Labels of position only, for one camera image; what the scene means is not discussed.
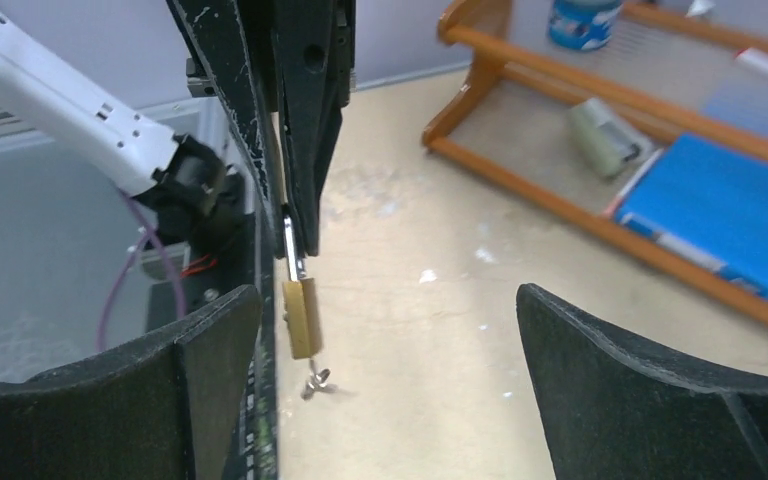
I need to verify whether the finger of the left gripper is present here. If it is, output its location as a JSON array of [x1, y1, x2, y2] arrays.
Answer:
[[167, 0, 278, 219], [273, 0, 356, 256]]

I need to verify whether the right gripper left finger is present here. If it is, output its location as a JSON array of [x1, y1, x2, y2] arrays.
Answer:
[[0, 286, 262, 479]]

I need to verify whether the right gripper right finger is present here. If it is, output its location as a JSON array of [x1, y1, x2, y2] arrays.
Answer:
[[516, 284, 768, 479]]

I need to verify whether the padlock key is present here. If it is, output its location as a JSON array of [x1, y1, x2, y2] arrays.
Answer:
[[301, 358, 333, 401]]

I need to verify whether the brass padlock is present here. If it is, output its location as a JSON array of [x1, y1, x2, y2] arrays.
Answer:
[[282, 207, 323, 360]]

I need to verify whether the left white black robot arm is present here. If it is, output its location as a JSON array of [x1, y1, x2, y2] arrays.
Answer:
[[0, 1, 356, 256]]

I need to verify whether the orange wooden rack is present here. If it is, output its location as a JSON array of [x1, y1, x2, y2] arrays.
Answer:
[[422, 1, 768, 326]]

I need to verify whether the blue book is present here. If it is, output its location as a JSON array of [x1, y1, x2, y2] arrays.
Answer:
[[613, 134, 768, 300]]

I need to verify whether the blue lidded jar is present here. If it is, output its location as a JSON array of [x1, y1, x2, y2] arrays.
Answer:
[[547, 0, 623, 52]]

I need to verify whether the pale green roll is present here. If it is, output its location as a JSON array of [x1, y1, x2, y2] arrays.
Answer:
[[566, 97, 656, 179]]

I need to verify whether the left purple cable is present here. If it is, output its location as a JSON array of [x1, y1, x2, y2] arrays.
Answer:
[[95, 192, 190, 354]]

